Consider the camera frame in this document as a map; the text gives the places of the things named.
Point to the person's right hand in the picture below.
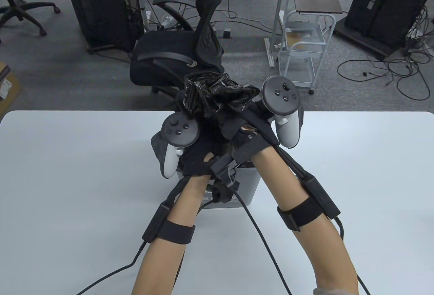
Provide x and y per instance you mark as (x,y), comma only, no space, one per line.
(261,137)

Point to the person's left hand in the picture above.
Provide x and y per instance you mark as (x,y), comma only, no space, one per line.
(195,159)

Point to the person's left fingers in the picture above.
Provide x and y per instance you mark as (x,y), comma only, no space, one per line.
(156,149)

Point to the person's right fingers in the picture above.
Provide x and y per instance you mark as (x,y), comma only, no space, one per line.
(230,127)

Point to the black plastic bin bag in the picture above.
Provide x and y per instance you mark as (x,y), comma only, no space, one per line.
(217,93)

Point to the black left forearm sensor box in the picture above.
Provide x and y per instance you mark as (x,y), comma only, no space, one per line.
(156,220)

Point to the person's left forearm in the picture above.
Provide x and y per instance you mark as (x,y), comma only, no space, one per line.
(169,257)

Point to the black right forearm sensor box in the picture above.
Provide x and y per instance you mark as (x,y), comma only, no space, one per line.
(320,195)

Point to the person's right forearm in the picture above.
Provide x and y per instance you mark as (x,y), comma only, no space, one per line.
(315,251)

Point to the grey white left glove controller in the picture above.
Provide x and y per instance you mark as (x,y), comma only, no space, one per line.
(179,131)

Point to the grey white glove controller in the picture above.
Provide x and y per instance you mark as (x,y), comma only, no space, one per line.
(179,131)
(280,93)

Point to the small white waste bin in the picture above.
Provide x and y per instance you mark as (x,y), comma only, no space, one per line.
(247,183)

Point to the grey white right glove controller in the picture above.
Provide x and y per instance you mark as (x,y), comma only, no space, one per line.
(280,93)

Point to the white power adapter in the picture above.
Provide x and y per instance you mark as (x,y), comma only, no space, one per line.
(225,33)

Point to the black mesh office chair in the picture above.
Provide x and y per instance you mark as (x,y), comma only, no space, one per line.
(169,54)

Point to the white metal trolley cart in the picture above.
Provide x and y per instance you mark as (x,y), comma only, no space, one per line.
(301,47)

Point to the black computer tower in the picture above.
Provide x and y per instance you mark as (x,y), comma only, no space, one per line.
(98,10)

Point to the cardboard box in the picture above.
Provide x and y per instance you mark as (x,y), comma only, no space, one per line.
(5,86)

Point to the white sleeve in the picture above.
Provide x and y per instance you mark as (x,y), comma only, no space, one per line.
(334,291)

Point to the large black computer cabinet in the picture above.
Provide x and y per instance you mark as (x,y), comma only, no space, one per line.
(383,7)

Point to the black swivel chair with castors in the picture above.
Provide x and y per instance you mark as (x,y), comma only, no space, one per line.
(20,3)

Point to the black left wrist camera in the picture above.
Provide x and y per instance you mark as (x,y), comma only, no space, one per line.
(224,180)

